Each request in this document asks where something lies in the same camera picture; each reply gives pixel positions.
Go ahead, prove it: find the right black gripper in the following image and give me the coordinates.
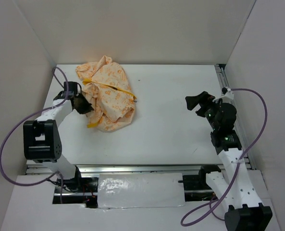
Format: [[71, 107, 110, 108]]
[[185, 90, 224, 130]]

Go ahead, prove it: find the cream orange-print jacket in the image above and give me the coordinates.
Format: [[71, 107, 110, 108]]
[[75, 55, 136, 132]]

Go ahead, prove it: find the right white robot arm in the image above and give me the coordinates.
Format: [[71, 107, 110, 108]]
[[181, 88, 273, 231]]

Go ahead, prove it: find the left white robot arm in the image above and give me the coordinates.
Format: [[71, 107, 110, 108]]
[[23, 81, 94, 192]]

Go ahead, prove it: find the white foil-taped panel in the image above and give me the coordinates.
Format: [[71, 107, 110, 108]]
[[97, 173, 186, 209]]

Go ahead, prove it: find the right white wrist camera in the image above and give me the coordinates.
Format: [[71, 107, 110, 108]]
[[212, 87, 234, 103]]

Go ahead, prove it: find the aluminium side rail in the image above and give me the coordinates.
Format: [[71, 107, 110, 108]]
[[215, 64, 258, 170]]

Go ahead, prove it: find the aluminium front rail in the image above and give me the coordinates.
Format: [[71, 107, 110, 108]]
[[25, 164, 226, 179]]

